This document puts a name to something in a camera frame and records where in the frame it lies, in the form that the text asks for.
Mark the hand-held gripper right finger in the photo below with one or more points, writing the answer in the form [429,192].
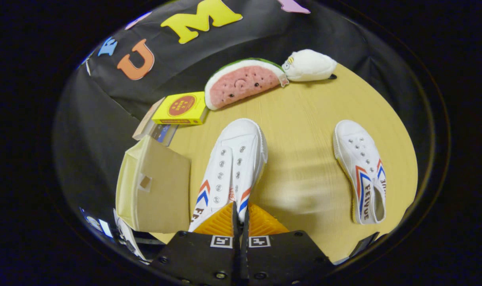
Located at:
[284,258]

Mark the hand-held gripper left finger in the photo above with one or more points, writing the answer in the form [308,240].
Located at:
[201,258]

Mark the cream fabric storage box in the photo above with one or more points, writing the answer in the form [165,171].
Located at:
[157,190]

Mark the white canvas shoe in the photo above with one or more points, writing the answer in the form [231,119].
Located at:
[235,167]
[360,167]

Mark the white device box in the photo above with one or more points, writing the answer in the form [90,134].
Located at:
[126,236]

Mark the blue book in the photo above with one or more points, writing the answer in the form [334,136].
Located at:
[164,133]

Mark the yellow book with red circle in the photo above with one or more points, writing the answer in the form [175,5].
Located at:
[181,108]

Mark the watermelon slice plush toy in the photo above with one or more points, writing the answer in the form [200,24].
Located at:
[245,83]

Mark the white plush toy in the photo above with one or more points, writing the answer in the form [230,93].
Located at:
[310,65]

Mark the black table edge bracket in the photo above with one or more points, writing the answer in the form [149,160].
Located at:
[363,244]

